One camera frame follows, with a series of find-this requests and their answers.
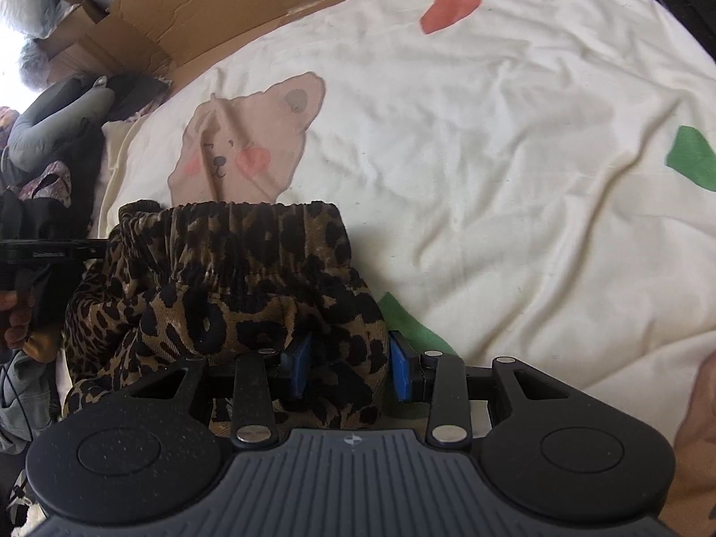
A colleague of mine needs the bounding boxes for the floral patterned cloth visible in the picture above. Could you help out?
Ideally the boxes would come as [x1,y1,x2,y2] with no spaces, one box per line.
[22,161,73,208]

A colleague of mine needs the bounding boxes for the person's left hand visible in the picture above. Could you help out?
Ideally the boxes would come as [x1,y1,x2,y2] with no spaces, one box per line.
[0,290,60,364]

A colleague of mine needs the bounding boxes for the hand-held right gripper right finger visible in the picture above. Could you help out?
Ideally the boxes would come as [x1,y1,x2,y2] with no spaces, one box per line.
[388,330,563,449]

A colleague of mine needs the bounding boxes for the leopard print pants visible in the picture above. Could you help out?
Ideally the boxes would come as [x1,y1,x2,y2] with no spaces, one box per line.
[61,198,392,443]

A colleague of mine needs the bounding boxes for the dark cloth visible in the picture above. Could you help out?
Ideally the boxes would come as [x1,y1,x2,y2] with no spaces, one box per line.
[106,72,171,121]

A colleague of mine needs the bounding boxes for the brown cardboard box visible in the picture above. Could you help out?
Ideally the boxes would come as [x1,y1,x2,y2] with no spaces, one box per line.
[34,0,448,93]

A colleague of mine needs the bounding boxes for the cream printed blanket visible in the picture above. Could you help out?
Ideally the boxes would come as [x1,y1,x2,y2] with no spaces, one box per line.
[92,0,716,537]

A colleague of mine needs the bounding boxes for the black clothes pile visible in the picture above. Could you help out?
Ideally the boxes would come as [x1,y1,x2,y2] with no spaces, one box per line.
[0,117,104,241]

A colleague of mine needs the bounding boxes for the grey denim cloth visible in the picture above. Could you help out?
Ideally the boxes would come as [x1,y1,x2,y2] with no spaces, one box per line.
[0,347,57,454]

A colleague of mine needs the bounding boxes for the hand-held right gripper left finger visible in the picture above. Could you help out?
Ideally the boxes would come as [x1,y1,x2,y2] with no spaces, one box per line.
[134,332,313,449]

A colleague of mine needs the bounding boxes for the grey neck pillow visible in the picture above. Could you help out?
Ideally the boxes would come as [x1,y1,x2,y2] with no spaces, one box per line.
[8,75,115,171]

